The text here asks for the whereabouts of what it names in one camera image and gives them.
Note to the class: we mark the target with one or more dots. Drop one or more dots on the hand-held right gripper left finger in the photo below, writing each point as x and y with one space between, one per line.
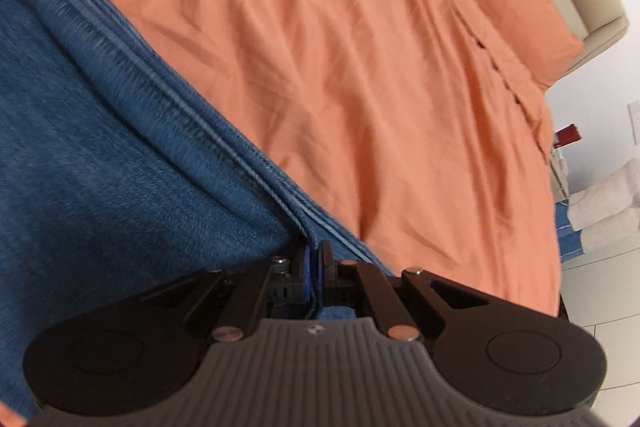
302 273

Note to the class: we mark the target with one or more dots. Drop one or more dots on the blue and white cloth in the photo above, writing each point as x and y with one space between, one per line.
569 232

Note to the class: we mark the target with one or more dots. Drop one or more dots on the white wall switch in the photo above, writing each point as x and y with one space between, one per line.
635 117

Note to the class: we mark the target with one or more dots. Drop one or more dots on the blue denim pants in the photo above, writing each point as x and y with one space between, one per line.
100 157

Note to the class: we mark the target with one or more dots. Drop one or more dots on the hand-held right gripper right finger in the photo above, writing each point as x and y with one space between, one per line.
327 271

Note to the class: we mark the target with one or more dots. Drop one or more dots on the orange bed duvet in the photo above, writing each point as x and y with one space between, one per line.
325 82

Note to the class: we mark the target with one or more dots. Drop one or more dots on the white alpaca plush toy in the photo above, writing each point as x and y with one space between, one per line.
607 207

